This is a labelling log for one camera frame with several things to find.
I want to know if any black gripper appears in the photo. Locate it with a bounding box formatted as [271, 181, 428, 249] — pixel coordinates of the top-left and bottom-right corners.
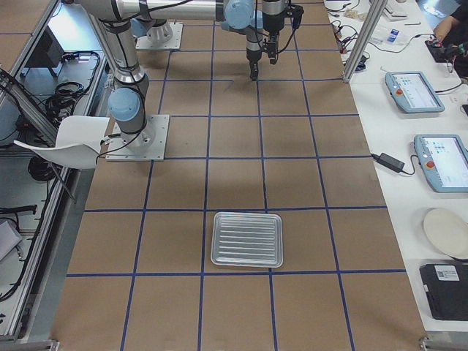
[262, 0, 287, 36]
[246, 33, 279, 80]

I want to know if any ribbed silver metal tray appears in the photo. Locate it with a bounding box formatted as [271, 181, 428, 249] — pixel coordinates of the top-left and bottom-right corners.
[211, 212, 284, 268]

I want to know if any small blue white box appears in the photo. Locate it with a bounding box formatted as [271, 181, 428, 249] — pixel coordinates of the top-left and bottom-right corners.
[387, 29, 399, 42]

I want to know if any far teach pendant tablet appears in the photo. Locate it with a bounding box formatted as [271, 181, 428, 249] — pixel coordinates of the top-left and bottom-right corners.
[385, 71, 445, 113]

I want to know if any teach pendant tablet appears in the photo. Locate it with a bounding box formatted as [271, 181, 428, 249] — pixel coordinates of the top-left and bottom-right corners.
[385, 71, 445, 113]
[414, 135, 467, 193]

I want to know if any black power adapter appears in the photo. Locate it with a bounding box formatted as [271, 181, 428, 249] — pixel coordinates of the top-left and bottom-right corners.
[379, 153, 404, 173]

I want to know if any person in black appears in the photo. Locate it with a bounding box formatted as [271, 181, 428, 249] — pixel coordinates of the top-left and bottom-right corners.
[434, 3, 467, 45]

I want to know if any white plastic chair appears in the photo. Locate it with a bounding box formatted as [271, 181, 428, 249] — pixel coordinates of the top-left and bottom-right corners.
[14, 116, 109, 169]

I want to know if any near teach pendant tablet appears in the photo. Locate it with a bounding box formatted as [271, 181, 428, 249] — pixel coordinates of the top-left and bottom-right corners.
[414, 135, 467, 193]

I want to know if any black monitor on left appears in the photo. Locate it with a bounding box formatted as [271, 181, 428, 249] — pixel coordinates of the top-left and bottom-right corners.
[25, 26, 64, 77]

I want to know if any cream round plate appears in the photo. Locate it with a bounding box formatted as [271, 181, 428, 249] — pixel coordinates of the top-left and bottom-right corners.
[423, 208, 467, 260]

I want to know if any black flat box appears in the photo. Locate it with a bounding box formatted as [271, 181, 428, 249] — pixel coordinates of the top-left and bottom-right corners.
[420, 264, 467, 321]

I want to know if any aluminium frame post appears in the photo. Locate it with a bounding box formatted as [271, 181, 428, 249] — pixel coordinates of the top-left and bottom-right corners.
[342, 0, 387, 83]

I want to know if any black cable bundle left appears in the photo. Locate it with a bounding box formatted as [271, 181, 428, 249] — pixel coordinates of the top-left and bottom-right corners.
[43, 82, 88, 121]

